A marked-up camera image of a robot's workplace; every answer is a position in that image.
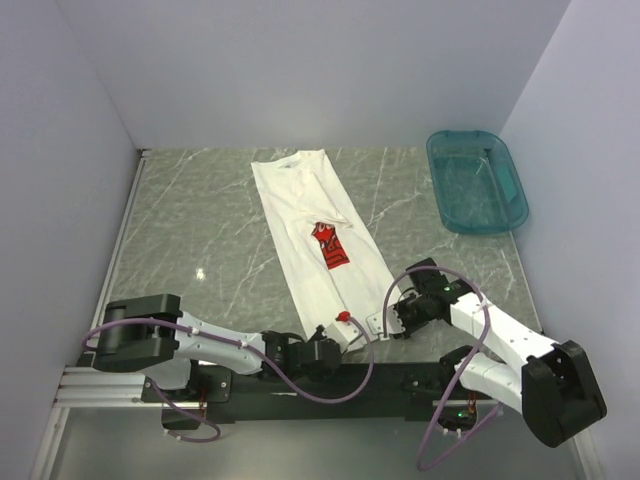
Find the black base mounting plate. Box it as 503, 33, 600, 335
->
165, 361, 454, 424

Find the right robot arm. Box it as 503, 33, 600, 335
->
381, 259, 607, 447

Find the white t-shirt red print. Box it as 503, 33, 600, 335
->
251, 150, 399, 336

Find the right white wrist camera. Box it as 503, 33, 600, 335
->
365, 307, 405, 341

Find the aluminium frame rail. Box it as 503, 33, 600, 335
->
54, 363, 581, 406

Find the teal plastic bin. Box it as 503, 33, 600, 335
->
426, 130, 529, 235

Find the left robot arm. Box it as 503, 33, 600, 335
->
93, 294, 341, 402

